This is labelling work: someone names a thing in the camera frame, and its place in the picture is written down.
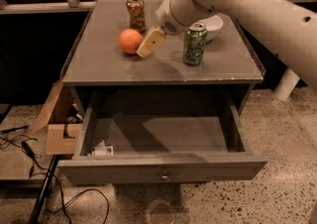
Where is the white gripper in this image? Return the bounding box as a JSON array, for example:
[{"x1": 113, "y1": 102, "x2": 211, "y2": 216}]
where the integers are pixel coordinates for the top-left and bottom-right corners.
[{"x1": 137, "y1": 0, "x2": 190, "y2": 57}]

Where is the orange fruit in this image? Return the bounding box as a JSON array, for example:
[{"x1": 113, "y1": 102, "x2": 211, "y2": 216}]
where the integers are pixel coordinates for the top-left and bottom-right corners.
[{"x1": 119, "y1": 29, "x2": 143, "y2": 55}]

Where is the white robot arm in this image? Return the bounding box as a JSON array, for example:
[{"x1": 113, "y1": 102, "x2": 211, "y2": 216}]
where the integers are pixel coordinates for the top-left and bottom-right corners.
[{"x1": 137, "y1": 0, "x2": 317, "y2": 89}]

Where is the open grey top drawer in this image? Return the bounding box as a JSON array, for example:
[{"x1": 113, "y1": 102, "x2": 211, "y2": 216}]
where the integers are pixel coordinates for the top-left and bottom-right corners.
[{"x1": 57, "y1": 88, "x2": 269, "y2": 186}]

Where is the white paper packet in drawer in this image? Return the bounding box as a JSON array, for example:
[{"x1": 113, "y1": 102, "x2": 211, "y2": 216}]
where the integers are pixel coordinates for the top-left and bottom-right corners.
[{"x1": 89, "y1": 141, "x2": 113, "y2": 156}]

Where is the brass drawer knob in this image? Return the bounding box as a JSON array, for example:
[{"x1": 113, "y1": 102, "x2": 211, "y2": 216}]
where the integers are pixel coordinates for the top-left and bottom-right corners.
[{"x1": 160, "y1": 170, "x2": 169, "y2": 181}]

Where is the gold soda can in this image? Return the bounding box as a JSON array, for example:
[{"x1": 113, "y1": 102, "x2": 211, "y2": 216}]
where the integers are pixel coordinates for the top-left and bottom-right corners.
[{"x1": 126, "y1": 0, "x2": 146, "y2": 33}]

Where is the green soda can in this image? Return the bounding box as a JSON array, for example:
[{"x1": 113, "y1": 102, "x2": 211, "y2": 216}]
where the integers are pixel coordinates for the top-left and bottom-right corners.
[{"x1": 183, "y1": 22, "x2": 207, "y2": 65}]

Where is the white bowl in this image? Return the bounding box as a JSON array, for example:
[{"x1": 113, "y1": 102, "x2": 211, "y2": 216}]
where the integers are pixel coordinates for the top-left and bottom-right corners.
[{"x1": 201, "y1": 16, "x2": 224, "y2": 43}]

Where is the grey cabinet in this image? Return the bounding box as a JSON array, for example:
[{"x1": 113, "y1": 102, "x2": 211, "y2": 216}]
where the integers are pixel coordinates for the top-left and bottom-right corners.
[{"x1": 59, "y1": 0, "x2": 266, "y2": 117}]

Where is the cardboard box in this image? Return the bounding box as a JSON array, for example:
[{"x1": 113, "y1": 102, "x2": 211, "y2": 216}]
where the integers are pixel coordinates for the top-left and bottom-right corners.
[{"x1": 32, "y1": 79, "x2": 82, "y2": 155}]

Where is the black metal pole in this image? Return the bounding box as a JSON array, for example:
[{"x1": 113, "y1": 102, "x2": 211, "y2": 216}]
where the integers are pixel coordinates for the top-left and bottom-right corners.
[{"x1": 28, "y1": 155, "x2": 58, "y2": 224}]

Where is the white cylindrical post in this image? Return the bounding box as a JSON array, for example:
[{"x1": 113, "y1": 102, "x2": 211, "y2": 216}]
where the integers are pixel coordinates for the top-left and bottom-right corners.
[{"x1": 273, "y1": 67, "x2": 300, "y2": 101}]

